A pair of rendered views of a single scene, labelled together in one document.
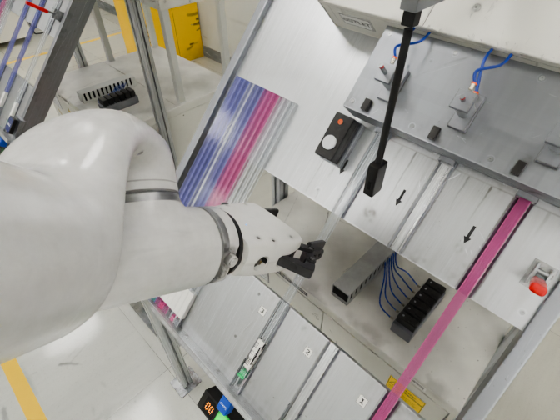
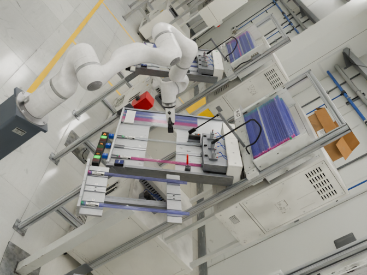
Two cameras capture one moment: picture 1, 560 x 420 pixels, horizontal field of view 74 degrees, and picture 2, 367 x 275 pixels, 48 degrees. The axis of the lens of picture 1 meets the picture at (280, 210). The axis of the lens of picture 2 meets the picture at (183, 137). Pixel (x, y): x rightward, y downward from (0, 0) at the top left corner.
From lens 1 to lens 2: 209 cm
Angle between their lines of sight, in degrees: 31
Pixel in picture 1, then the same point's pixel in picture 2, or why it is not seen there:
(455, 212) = (191, 159)
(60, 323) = (176, 77)
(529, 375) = not seen: outside the picture
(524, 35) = (229, 148)
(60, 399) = not seen: hidden behind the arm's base
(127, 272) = (169, 86)
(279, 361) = (132, 142)
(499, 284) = (181, 167)
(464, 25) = (228, 142)
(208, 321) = (128, 127)
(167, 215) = (176, 91)
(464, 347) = (144, 217)
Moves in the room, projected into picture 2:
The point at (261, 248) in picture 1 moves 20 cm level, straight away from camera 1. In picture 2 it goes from (172, 111) to (185, 115)
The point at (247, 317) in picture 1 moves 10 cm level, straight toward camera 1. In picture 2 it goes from (137, 134) to (129, 134)
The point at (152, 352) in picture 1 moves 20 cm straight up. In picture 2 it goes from (58, 143) to (77, 130)
